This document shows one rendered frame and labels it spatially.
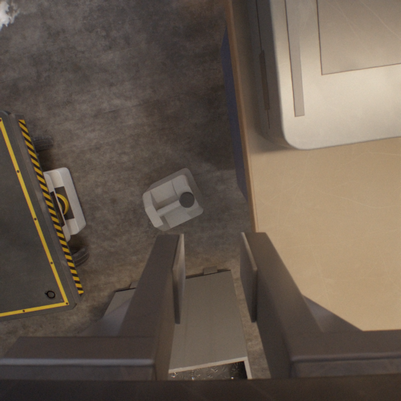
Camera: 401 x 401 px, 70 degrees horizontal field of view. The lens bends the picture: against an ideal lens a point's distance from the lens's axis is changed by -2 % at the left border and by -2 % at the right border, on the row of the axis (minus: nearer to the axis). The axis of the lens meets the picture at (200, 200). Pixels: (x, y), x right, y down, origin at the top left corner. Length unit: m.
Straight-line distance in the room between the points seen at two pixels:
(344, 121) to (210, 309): 0.94
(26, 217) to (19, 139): 0.25
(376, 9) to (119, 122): 1.11
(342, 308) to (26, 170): 0.94
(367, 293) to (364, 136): 0.18
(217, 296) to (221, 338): 0.22
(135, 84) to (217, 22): 0.39
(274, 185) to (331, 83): 0.11
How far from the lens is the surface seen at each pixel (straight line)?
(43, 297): 1.21
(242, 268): 0.16
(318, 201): 0.29
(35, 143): 1.22
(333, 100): 0.21
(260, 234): 0.16
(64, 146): 1.34
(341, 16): 0.22
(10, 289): 1.25
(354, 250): 0.32
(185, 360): 0.93
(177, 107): 1.22
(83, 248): 1.34
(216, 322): 1.03
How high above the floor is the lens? 1.21
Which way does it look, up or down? 75 degrees down
